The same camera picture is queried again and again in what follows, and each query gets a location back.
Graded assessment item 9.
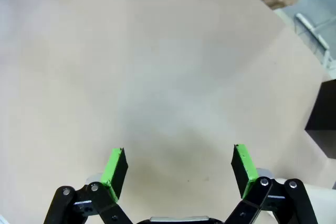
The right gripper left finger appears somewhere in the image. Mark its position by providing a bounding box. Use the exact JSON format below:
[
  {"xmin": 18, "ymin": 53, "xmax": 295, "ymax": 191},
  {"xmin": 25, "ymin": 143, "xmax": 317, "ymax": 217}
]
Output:
[{"xmin": 43, "ymin": 147, "xmax": 137, "ymax": 224}]

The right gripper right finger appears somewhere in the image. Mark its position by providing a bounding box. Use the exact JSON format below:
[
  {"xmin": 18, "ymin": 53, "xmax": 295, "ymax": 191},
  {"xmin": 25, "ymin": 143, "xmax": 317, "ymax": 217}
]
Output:
[{"xmin": 224, "ymin": 144, "xmax": 318, "ymax": 224}]

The black open box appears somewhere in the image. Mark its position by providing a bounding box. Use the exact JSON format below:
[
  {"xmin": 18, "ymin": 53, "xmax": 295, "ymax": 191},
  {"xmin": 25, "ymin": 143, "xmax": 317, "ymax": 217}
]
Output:
[{"xmin": 304, "ymin": 78, "xmax": 336, "ymax": 159}]

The white metal table leg frame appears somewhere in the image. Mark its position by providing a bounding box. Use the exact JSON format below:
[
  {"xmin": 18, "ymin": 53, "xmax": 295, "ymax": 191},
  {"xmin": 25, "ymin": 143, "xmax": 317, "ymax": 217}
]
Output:
[{"xmin": 295, "ymin": 13, "xmax": 336, "ymax": 70}]

